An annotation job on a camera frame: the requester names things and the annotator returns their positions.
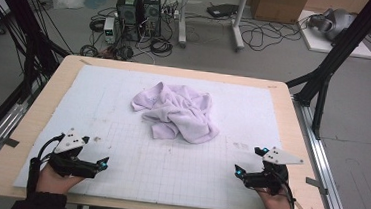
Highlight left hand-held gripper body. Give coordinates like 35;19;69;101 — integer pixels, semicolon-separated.
46;126;103;181

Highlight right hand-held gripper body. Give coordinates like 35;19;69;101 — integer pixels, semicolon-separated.
241;144;305;199

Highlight lilac towel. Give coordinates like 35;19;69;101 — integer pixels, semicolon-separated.
128;78;224;146

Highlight person's left hand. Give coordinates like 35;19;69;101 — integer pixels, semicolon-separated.
35;162;86;198

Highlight person's right hand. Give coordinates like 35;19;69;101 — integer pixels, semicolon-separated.
254;185;297;209

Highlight white grid mat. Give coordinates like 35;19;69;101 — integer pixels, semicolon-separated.
12;59;308;209

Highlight grey tape piece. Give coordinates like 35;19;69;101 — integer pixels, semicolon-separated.
304;176;330;196

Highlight dark tape piece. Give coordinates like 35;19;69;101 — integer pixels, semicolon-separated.
0;135;21;149

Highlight white power supply box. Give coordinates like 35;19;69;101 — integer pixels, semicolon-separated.
102;16;119;46

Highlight white floor board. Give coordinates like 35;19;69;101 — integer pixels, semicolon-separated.
295;9;371;60

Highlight white desk leg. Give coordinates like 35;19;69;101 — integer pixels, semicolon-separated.
229;0;250;53
175;0;192;49

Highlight wide black computer tower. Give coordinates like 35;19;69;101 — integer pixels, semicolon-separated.
112;0;146;43

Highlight narrow black computer tower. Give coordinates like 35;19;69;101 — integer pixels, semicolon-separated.
140;0;165;38

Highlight large cardboard box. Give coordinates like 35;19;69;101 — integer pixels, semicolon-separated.
249;0;311;26

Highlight black flat device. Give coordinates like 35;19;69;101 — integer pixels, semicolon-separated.
205;1;241;20

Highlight grey rounded machine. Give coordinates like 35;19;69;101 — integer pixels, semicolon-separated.
306;6;357;44

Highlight white power strip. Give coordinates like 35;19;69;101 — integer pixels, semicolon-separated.
161;7;181;21

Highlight right hand-held gripper black cable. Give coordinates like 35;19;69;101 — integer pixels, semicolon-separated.
277;176;300;209

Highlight aluminium rail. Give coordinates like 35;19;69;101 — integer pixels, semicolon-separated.
0;79;41;193
284;97;365;209

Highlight tangled black floor cables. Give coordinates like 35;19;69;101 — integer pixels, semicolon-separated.
237;8;315;56

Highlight coiled black cable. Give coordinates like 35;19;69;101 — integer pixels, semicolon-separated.
148;36;175;59

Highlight black frame stand with cables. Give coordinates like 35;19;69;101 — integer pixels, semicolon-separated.
0;0;76;108

